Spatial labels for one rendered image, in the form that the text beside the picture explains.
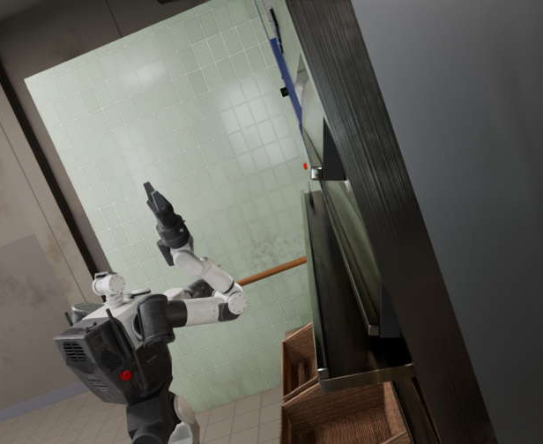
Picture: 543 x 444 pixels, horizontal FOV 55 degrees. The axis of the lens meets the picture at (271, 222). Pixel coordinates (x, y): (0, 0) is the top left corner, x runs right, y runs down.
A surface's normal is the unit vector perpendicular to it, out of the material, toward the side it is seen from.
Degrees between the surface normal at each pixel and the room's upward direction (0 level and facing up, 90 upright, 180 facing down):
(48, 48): 90
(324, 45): 90
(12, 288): 90
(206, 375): 90
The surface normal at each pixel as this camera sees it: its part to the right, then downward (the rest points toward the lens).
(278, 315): -0.04, 0.22
